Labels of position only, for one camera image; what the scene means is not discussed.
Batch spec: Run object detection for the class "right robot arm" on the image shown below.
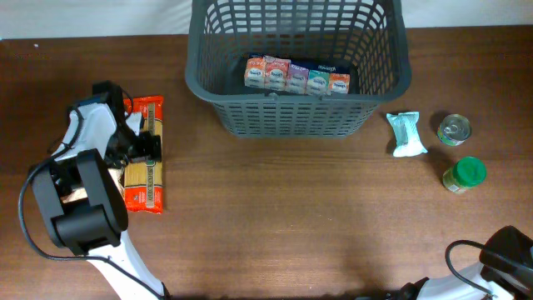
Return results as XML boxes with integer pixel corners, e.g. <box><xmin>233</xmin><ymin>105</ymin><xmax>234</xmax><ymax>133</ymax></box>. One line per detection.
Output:
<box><xmin>386</xmin><ymin>226</ymin><xmax>532</xmax><ymax>300</ymax></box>

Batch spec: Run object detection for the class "beige paper bag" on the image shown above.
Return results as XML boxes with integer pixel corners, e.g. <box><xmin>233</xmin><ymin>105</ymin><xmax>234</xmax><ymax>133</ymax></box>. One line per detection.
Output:
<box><xmin>60</xmin><ymin>168</ymin><xmax>125</xmax><ymax>204</ymax></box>

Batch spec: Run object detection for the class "left black cable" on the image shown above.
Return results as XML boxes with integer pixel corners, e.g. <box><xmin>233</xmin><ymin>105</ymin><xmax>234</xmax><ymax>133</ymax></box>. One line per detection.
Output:
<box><xmin>17</xmin><ymin>93</ymin><xmax>167</xmax><ymax>300</ymax></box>

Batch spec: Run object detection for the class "green lid jar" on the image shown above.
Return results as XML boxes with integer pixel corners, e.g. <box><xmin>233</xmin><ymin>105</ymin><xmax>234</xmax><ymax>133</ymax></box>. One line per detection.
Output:
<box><xmin>442</xmin><ymin>157</ymin><xmax>487</xmax><ymax>194</ymax></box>

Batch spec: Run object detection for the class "black cable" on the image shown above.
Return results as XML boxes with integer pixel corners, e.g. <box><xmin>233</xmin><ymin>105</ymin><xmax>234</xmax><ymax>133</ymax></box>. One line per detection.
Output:
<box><xmin>17</xmin><ymin>93</ymin><xmax>167</xmax><ymax>300</ymax></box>
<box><xmin>444</xmin><ymin>239</ymin><xmax>501</xmax><ymax>298</ymax></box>

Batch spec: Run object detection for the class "grey plastic shopping basket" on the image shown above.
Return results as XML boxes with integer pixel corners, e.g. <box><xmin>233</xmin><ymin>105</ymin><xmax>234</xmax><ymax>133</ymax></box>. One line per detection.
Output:
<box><xmin>186</xmin><ymin>0</ymin><xmax>411</xmax><ymax>138</ymax></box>

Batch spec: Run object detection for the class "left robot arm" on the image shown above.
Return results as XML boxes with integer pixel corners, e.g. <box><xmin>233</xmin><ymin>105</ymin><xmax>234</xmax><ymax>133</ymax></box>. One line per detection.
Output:
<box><xmin>22</xmin><ymin>81</ymin><xmax>170</xmax><ymax>299</ymax></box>

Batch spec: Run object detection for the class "orange spaghetti packet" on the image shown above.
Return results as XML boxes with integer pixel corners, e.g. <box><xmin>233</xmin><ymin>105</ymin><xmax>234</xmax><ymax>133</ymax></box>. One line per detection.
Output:
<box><xmin>122</xmin><ymin>96</ymin><xmax>164</xmax><ymax>213</ymax></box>

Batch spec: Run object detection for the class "teal white wipes packet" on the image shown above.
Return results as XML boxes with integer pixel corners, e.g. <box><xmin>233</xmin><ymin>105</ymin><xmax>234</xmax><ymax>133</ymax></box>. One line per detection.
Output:
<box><xmin>386</xmin><ymin>112</ymin><xmax>428</xmax><ymax>158</ymax></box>

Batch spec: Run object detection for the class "right black cable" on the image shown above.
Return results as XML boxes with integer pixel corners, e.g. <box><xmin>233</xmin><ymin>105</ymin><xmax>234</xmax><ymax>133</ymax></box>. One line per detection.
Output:
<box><xmin>444</xmin><ymin>239</ymin><xmax>501</xmax><ymax>298</ymax></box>

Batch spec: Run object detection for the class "silver top tin can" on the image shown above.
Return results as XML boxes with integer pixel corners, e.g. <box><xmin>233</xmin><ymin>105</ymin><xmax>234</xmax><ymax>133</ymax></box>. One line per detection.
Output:
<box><xmin>437</xmin><ymin>114</ymin><xmax>472</xmax><ymax>147</ymax></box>

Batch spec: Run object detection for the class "multicolour tissue multipack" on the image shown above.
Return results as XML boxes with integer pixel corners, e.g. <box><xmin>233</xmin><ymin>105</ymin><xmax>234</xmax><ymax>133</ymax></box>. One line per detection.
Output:
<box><xmin>243</xmin><ymin>53</ymin><xmax>356</xmax><ymax>96</ymax></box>

